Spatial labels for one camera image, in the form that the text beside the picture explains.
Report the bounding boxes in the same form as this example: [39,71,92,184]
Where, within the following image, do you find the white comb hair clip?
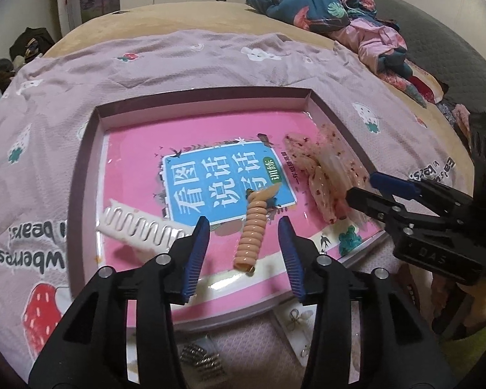
[97,198,195,258]

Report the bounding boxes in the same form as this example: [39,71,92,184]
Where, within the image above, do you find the grey padded headboard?
[368,0,486,116]

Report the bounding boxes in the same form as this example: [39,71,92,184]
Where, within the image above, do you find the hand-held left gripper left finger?
[28,216,211,389]

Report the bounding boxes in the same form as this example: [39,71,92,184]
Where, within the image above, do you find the silver hair clips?
[177,333,224,370]

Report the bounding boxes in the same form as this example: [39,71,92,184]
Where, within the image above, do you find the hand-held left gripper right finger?
[277,216,456,389]

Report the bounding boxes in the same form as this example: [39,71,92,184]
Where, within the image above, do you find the pink strawberry printed blanket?
[0,30,486,389]

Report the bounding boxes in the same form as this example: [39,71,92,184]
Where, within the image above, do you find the navy floral quilt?
[246,0,448,106]

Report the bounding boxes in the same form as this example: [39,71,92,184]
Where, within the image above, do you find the dark bag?
[9,28,55,63]

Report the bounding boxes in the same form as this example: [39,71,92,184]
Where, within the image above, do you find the translucent speckled hair claw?
[283,124,369,223]

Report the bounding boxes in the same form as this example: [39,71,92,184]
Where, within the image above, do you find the white earring card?
[272,304,320,359]

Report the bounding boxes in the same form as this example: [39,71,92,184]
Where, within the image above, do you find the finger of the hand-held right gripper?
[345,186,416,252]
[368,172,476,219]

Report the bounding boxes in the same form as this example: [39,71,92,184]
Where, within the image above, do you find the pink book with blue label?
[99,110,383,325]

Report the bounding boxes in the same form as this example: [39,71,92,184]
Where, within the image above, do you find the shallow pink cardboard box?
[67,87,389,331]

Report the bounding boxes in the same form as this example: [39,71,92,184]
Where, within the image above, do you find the white door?
[56,0,82,39]

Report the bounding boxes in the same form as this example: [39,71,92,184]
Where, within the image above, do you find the tan bed sheet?
[42,2,482,195]

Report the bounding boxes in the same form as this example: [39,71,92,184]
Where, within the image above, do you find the pile of dark clutter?
[0,59,17,95]

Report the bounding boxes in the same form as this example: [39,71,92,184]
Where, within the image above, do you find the peach spiral hair tie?
[234,182,282,273]

